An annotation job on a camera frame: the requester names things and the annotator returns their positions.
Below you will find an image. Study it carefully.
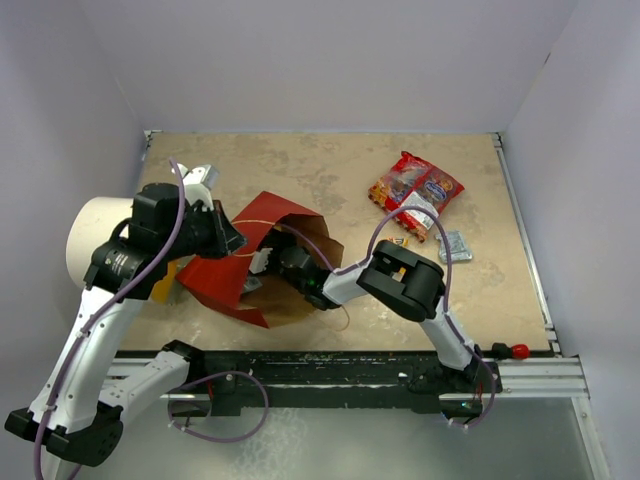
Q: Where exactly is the small orange snack packet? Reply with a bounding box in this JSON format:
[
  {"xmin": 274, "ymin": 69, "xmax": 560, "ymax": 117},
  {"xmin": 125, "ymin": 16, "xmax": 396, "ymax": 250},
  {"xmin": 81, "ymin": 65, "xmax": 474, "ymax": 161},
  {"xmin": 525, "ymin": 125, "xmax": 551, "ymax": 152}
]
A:
[{"xmin": 388, "ymin": 237, "xmax": 409, "ymax": 248}]

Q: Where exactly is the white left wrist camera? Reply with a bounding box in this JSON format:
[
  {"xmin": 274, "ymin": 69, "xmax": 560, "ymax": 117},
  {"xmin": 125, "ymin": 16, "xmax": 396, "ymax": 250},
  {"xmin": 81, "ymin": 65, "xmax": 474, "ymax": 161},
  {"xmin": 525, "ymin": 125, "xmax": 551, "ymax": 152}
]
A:
[{"xmin": 178, "ymin": 164, "xmax": 219, "ymax": 204}]

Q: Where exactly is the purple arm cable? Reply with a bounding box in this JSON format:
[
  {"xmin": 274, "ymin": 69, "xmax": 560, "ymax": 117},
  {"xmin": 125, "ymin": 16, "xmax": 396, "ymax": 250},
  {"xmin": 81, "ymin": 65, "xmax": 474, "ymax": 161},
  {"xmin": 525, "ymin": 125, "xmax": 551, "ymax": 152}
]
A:
[
  {"xmin": 279, "ymin": 205, "xmax": 498, "ymax": 431},
  {"xmin": 32, "ymin": 156, "xmax": 187, "ymax": 480}
]

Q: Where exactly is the white paper roll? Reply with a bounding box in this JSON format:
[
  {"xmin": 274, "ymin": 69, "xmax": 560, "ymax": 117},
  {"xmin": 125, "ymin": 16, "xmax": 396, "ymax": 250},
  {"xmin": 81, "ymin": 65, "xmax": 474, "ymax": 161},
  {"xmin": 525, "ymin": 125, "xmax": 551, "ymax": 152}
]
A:
[{"xmin": 65, "ymin": 197, "xmax": 133, "ymax": 289}]

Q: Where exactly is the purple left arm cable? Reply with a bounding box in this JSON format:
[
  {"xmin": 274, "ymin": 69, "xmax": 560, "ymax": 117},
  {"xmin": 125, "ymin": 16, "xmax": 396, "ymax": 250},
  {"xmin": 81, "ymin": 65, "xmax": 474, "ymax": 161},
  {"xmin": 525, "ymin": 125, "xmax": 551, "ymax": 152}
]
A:
[{"xmin": 32, "ymin": 156, "xmax": 187, "ymax": 480}]

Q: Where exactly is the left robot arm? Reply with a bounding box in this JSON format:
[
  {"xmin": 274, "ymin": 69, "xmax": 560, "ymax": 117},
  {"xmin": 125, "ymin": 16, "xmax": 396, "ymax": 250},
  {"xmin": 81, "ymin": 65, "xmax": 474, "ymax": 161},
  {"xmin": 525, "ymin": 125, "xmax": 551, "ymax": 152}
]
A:
[{"xmin": 5, "ymin": 183, "xmax": 246, "ymax": 467}]

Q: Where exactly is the red snack packet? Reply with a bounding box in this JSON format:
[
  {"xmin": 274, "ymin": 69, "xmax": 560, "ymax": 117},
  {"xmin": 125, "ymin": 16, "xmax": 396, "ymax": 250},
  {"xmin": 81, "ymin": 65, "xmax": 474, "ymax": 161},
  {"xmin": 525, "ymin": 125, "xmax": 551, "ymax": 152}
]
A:
[{"xmin": 368, "ymin": 151, "xmax": 465, "ymax": 217}]

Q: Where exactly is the red emergency stop button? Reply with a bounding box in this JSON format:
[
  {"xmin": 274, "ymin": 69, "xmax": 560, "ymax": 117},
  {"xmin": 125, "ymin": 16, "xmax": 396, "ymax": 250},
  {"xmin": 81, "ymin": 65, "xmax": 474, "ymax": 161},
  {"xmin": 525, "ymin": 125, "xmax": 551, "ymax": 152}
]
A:
[{"xmin": 490, "ymin": 343, "xmax": 531, "ymax": 360}]

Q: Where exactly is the yellow roll holder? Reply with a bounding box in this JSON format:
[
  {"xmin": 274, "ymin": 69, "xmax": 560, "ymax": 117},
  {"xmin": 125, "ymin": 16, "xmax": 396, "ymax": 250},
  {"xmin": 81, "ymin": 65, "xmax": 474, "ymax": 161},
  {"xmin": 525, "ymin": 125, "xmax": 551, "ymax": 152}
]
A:
[{"xmin": 150, "ymin": 260, "xmax": 181, "ymax": 305}]

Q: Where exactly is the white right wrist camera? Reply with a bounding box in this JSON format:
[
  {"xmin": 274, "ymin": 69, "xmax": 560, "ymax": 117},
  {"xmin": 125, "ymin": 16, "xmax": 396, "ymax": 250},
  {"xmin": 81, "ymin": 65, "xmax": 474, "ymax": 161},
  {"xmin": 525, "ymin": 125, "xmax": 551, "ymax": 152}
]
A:
[{"xmin": 249, "ymin": 247, "xmax": 273, "ymax": 275}]

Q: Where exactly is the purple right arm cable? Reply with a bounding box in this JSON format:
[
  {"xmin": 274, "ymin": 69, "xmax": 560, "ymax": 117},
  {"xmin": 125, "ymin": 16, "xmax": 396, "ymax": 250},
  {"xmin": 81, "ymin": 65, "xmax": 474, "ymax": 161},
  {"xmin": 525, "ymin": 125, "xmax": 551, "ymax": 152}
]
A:
[{"xmin": 279, "ymin": 205, "xmax": 498, "ymax": 431}]

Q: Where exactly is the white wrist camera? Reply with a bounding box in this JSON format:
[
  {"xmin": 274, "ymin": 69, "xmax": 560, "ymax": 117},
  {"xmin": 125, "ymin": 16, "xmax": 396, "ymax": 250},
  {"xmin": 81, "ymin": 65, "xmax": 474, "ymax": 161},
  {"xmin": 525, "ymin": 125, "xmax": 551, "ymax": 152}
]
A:
[
  {"xmin": 249, "ymin": 247, "xmax": 273, "ymax": 275},
  {"xmin": 178, "ymin": 164, "xmax": 219, "ymax": 204}
]

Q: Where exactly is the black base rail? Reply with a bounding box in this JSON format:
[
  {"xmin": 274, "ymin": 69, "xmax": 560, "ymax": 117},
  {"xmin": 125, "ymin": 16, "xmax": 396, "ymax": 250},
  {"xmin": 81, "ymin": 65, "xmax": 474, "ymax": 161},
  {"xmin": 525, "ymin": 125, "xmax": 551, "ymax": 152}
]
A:
[{"xmin": 171, "ymin": 350, "xmax": 502, "ymax": 419}]

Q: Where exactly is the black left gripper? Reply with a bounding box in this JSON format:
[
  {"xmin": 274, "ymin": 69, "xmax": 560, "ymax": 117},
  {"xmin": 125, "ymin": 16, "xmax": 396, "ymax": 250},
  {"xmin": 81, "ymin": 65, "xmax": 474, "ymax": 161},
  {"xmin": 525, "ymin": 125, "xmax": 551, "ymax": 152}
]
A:
[{"xmin": 161, "ymin": 200, "xmax": 248, "ymax": 262}]

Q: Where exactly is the aluminium table frame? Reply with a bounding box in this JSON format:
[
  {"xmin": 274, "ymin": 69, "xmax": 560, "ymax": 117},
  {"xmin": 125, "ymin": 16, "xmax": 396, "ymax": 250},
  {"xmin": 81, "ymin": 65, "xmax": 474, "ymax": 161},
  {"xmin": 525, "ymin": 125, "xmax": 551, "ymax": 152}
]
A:
[{"xmin": 491, "ymin": 133, "xmax": 590, "ymax": 402}]

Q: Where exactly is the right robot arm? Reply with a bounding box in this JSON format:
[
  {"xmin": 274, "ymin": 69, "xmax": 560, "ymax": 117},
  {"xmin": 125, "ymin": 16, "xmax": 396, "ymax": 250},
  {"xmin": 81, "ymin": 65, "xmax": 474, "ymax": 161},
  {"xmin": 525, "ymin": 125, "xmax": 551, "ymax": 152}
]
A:
[{"xmin": 249, "ymin": 229, "xmax": 481, "ymax": 391}]

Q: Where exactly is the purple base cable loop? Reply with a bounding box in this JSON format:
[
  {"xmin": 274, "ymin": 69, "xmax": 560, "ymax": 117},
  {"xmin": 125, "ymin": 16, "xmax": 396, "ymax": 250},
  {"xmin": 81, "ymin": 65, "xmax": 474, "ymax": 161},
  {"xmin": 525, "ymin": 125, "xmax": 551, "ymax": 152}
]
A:
[{"xmin": 166, "ymin": 369, "xmax": 270, "ymax": 443}]

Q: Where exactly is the silver foil snack packet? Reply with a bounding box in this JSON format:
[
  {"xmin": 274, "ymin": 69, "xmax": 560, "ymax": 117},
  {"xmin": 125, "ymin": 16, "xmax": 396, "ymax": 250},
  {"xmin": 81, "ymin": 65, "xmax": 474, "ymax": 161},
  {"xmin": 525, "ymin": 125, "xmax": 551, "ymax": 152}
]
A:
[{"xmin": 435, "ymin": 230, "xmax": 473, "ymax": 263}]

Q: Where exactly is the red paper bag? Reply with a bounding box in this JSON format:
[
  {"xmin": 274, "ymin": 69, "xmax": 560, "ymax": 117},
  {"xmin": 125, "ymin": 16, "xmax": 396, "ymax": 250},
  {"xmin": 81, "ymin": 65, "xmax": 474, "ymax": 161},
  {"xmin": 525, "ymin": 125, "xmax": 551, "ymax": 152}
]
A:
[{"xmin": 177, "ymin": 191, "xmax": 344, "ymax": 329}]

